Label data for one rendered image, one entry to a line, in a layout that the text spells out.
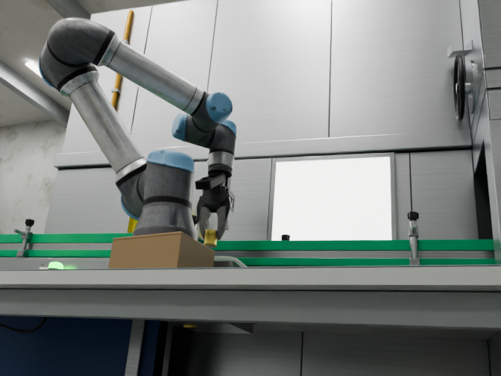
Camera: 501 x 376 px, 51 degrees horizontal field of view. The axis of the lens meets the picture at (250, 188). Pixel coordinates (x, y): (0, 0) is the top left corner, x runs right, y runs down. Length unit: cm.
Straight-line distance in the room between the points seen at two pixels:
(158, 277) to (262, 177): 88
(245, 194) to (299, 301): 92
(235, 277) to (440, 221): 94
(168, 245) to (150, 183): 18
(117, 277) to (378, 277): 55
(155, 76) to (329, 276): 69
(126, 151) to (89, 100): 16
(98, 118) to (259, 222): 71
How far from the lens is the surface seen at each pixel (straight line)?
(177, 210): 123
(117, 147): 141
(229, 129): 157
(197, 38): 238
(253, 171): 193
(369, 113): 199
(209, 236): 145
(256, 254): 166
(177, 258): 114
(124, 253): 121
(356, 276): 98
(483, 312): 100
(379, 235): 178
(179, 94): 140
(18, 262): 192
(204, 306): 111
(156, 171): 127
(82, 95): 145
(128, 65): 138
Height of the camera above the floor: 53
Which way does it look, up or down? 21 degrees up
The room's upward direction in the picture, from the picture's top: 4 degrees clockwise
